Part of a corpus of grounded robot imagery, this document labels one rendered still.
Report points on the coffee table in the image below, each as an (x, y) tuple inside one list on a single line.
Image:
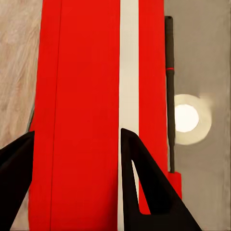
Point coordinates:
[(202, 97)]

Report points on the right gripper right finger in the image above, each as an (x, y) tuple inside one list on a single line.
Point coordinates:
[(167, 210)]

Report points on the radio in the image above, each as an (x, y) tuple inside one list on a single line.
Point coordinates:
[(103, 65)]

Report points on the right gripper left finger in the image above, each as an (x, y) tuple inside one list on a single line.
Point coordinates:
[(16, 167)]

